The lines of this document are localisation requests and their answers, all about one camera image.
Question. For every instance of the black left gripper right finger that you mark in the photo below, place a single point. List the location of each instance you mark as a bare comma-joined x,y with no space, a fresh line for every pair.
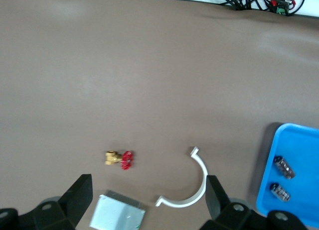
216,200

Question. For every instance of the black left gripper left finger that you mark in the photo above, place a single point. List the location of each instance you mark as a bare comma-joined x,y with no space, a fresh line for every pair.
77,200

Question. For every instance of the short dark electrolytic capacitor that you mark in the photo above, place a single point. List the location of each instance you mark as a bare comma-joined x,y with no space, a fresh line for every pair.
280,192

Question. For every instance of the blue plastic tray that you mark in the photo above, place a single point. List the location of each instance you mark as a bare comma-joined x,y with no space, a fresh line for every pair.
304,152

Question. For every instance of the white curved pipe clamp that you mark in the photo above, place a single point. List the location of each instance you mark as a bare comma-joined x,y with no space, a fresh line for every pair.
203,175

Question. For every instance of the grey metal box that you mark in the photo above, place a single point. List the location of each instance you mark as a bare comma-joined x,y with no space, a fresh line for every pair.
117,212

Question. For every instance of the brass valve red handwheel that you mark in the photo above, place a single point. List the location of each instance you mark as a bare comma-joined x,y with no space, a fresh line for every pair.
117,159

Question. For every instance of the brown table mat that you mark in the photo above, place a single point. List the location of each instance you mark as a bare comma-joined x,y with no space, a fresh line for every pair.
124,78

